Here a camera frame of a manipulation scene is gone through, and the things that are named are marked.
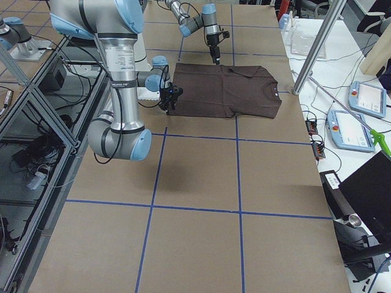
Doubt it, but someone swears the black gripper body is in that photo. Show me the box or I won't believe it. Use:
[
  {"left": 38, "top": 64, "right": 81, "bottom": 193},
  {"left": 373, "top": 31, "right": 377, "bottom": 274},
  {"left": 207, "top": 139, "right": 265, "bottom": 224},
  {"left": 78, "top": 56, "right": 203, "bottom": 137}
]
[
  {"left": 206, "top": 32, "right": 221, "bottom": 54},
  {"left": 158, "top": 90, "right": 176, "bottom": 109}
]

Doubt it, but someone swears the dark brown t-shirt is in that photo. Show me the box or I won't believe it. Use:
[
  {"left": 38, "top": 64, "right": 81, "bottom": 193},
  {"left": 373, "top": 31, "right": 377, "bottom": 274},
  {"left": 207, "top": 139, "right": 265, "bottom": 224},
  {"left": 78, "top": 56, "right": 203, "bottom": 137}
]
[{"left": 169, "top": 63, "right": 282, "bottom": 118}]

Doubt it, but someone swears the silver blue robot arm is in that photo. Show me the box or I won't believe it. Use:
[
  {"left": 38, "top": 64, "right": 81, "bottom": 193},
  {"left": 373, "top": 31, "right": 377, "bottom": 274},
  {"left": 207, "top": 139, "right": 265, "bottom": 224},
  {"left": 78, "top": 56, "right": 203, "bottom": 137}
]
[
  {"left": 50, "top": 1, "right": 183, "bottom": 161},
  {"left": 156, "top": 1, "right": 230, "bottom": 65}
]

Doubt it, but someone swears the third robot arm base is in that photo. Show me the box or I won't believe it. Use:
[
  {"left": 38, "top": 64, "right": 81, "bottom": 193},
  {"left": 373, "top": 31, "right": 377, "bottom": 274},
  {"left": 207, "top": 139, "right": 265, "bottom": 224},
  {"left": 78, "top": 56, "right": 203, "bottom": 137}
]
[{"left": 1, "top": 17, "right": 51, "bottom": 62}]

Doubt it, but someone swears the red cylinder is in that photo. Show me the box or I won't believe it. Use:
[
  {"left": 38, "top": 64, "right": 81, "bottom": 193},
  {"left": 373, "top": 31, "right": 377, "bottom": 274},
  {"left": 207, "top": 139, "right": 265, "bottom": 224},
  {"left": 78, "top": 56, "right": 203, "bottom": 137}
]
[{"left": 277, "top": 0, "right": 290, "bottom": 20}]

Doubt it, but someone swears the clear plastic tray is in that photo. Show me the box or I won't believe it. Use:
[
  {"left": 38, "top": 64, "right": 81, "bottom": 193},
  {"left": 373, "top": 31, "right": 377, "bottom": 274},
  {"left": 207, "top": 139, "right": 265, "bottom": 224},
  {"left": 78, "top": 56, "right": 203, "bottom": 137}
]
[{"left": 288, "top": 29, "right": 316, "bottom": 56}]

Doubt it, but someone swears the black orange connector board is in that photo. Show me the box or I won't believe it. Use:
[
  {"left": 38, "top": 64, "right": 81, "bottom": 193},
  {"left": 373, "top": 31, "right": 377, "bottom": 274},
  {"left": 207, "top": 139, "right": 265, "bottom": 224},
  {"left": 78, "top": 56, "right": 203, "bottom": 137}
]
[{"left": 305, "top": 120, "right": 318, "bottom": 135}]

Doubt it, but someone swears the near teach pendant tablet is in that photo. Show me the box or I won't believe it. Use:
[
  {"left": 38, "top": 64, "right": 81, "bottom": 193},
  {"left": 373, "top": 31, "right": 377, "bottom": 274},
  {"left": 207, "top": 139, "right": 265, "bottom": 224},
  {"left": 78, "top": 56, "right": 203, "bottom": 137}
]
[{"left": 327, "top": 110, "right": 375, "bottom": 153}]

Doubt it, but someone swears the teach pendant tablet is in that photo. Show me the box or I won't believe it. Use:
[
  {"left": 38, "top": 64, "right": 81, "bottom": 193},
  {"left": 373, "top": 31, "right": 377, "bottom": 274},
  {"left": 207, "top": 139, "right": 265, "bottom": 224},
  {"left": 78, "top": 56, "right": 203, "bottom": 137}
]
[
  {"left": 327, "top": 110, "right": 375, "bottom": 153},
  {"left": 348, "top": 81, "right": 387, "bottom": 118}
]

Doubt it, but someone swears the far teach pendant tablet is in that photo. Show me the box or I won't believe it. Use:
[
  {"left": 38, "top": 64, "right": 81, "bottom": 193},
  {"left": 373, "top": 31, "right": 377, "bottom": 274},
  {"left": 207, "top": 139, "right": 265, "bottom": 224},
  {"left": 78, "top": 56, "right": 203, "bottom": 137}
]
[{"left": 348, "top": 81, "right": 387, "bottom": 118}]

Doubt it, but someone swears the beige wooden beam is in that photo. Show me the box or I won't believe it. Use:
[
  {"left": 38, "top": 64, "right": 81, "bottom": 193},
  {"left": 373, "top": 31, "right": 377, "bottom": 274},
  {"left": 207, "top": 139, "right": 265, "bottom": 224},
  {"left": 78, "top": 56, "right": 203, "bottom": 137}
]
[{"left": 360, "top": 18, "right": 391, "bottom": 75}]

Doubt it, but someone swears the black box with white label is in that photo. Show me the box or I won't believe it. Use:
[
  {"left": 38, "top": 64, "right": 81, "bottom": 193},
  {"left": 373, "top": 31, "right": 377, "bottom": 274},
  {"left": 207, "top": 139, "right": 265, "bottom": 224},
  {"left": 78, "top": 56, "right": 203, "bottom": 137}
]
[{"left": 320, "top": 170, "right": 357, "bottom": 225}]

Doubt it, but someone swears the black monitor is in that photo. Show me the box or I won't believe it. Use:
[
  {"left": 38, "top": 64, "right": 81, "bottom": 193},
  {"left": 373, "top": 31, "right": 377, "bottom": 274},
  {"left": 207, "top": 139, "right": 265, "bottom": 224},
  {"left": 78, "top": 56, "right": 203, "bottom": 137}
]
[{"left": 339, "top": 151, "right": 390, "bottom": 243}]

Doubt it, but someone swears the small silver metal cup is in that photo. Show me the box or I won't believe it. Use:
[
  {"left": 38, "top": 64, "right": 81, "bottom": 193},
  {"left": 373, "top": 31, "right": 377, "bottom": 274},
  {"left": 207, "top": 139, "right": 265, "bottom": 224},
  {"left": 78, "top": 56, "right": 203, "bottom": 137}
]
[{"left": 346, "top": 214, "right": 362, "bottom": 228}]

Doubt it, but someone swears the white pedestal column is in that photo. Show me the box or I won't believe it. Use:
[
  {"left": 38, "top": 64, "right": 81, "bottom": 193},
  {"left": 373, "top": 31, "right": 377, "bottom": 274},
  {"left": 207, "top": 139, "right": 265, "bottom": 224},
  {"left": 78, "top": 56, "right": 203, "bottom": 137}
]
[{"left": 134, "top": 34, "right": 159, "bottom": 101}]

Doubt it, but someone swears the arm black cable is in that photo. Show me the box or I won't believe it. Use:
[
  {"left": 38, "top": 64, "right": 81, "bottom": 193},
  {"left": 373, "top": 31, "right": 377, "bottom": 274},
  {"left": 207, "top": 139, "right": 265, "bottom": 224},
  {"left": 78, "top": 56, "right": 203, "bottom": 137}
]
[{"left": 60, "top": 33, "right": 172, "bottom": 165}]

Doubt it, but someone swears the aluminium frame side rail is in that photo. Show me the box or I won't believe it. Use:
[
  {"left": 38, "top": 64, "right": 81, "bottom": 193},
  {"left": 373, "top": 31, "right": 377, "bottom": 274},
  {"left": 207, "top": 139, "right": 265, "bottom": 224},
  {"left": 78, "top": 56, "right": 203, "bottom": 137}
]
[{"left": 1, "top": 38, "right": 108, "bottom": 292}]

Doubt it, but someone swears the aluminium frame post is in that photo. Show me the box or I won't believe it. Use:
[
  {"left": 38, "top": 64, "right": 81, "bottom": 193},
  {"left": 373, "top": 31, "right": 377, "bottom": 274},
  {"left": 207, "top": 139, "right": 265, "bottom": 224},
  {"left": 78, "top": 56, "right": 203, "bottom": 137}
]
[{"left": 293, "top": 0, "right": 347, "bottom": 95}]

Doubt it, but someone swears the green-handled reacher stick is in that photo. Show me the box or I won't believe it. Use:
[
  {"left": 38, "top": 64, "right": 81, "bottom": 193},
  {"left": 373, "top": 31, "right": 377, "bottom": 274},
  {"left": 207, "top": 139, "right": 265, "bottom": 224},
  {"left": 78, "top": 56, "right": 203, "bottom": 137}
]
[{"left": 308, "top": 76, "right": 391, "bottom": 157}]

